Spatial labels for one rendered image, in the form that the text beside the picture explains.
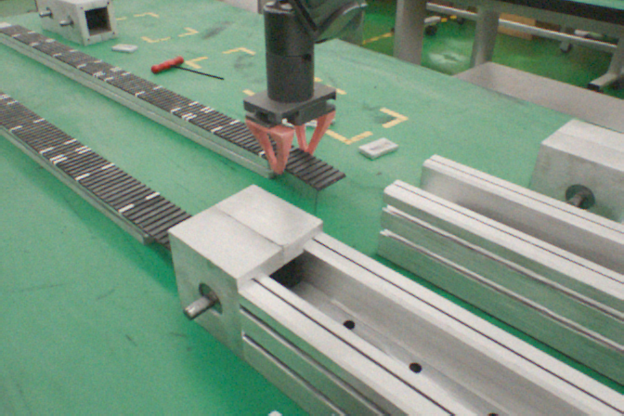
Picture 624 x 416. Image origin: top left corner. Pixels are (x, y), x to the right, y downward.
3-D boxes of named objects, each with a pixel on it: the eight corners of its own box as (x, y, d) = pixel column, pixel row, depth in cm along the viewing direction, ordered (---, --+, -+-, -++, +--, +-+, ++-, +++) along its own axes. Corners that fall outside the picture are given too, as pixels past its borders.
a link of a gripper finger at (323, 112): (336, 161, 69) (338, 94, 65) (298, 181, 65) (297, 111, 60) (299, 144, 73) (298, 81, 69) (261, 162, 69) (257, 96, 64)
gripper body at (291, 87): (338, 103, 65) (340, 45, 62) (279, 129, 59) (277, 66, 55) (301, 89, 69) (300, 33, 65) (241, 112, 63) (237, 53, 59)
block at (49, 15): (33, 31, 130) (23, -8, 125) (75, 21, 138) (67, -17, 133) (54, 38, 125) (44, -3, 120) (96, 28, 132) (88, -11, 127)
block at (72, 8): (54, 40, 123) (44, -1, 118) (97, 30, 131) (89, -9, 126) (74, 48, 118) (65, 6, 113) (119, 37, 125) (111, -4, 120)
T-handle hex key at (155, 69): (149, 73, 104) (148, 65, 103) (180, 62, 109) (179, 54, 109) (208, 90, 96) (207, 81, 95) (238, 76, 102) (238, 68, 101)
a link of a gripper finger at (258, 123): (323, 167, 68) (324, 100, 63) (283, 189, 63) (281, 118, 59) (286, 150, 72) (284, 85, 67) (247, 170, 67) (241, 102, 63)
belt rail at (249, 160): (-8, 38, 125) (-12, 25, 123) (9, 34, 127) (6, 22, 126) (267, 179, 70) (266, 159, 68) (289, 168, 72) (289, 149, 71)
